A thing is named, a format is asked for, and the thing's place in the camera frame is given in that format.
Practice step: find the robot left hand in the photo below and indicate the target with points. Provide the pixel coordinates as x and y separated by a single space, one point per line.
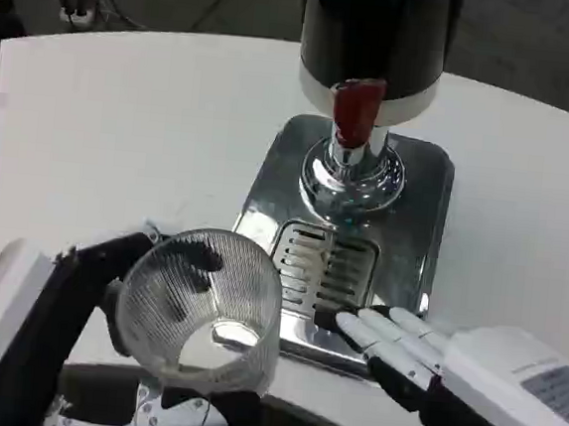
17 309

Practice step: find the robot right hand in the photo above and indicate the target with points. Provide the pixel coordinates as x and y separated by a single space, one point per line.
490 370

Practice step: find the clear ribbed glass cup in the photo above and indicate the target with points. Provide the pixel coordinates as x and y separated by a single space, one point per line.
238 288

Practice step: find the steel drip tray base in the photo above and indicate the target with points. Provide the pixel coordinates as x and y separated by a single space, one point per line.
413 224

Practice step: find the slotted steel drip grid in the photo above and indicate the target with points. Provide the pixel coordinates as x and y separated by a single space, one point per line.
344 273

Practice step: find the red tap lever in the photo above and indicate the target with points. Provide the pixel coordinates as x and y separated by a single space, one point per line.
357 110

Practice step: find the white power strip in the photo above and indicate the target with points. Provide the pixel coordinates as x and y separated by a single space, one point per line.
78 8

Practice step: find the black drink dispenser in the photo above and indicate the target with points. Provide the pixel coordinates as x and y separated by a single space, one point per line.
370 26

